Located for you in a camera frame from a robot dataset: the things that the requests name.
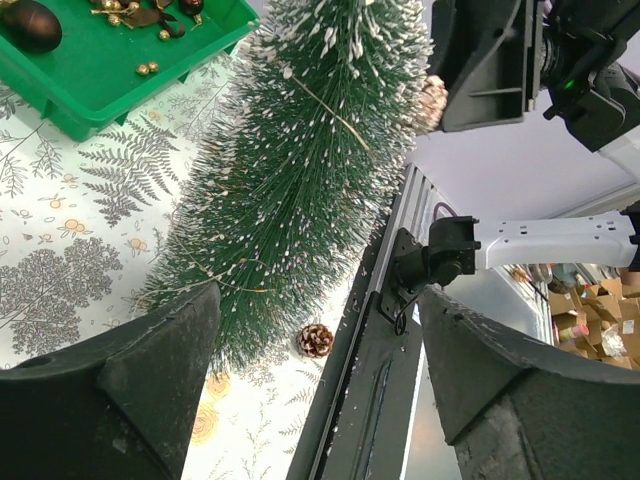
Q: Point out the cardboard boxes in background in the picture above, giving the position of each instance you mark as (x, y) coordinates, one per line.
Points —
(599, 322)

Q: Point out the dark brown bauble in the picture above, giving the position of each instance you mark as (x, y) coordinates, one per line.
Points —
(31, 26)

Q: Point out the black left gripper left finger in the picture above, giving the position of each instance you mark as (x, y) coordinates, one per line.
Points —
(120, 405)

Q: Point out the pine cone front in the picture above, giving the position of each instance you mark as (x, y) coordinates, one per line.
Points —
(315, 341)

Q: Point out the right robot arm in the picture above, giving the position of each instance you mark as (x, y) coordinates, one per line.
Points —
(517, 200)

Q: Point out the brown ribbon gold berries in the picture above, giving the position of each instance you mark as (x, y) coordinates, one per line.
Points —
(141, 14)

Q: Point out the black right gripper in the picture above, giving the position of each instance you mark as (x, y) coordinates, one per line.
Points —
(486, 55)

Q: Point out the small green christmas tree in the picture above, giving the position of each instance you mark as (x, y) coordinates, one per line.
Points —
(306, 153)

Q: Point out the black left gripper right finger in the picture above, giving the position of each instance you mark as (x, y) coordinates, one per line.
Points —
(513, 407)

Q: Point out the green plastic tray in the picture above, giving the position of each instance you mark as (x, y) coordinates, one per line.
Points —
(99, 72)

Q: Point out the pine cone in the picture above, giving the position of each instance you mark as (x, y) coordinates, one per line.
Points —
(315, 341)
(433, 103)

